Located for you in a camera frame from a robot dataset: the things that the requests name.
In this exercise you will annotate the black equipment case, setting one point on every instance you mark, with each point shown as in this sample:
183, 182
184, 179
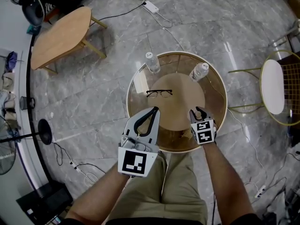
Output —
47, 200

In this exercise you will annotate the teal storage box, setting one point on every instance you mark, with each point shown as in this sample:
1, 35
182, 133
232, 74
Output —
32, 29

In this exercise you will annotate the small round wooden ball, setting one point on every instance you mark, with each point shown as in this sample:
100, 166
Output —
198, 114

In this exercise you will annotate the oval wooden low table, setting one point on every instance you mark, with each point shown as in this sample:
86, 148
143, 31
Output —
61, 39

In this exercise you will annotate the large cardboard box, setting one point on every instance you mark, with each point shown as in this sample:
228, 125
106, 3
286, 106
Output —
294, 5

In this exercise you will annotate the black mesh waste basket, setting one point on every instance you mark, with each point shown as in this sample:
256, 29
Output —
25, 102

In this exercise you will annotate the person's right forearm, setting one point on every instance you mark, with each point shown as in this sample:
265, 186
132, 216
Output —
225, 179

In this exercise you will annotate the purple bag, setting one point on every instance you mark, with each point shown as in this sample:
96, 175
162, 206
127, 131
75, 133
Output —
11, 60

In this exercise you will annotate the person's black shirt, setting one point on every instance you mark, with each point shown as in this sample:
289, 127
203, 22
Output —
234, 220

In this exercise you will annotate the black rimmed eyeglasses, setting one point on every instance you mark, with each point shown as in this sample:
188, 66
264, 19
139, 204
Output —
153, 92

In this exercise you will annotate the black standing fan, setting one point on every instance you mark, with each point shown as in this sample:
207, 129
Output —
45, 131

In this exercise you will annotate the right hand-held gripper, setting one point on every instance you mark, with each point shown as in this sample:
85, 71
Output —
205, 132

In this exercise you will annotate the large white power strip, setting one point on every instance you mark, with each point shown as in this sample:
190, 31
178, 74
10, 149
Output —
150, 6

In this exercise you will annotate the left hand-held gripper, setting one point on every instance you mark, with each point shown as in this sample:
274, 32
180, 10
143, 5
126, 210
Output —
136, 160

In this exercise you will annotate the curved back metal chair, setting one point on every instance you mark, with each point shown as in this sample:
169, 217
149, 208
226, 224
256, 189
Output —
288, 37

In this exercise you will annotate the person's left forearm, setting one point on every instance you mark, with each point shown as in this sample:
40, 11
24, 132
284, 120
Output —
100, 196

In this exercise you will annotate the round glass side table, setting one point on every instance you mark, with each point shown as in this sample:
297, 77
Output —
178, 67

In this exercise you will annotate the clear plastic water bottle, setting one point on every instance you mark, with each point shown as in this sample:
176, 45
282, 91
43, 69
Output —
199, 72
153, 63

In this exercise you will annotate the beige tote bag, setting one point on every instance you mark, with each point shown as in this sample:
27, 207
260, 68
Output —
8, 80

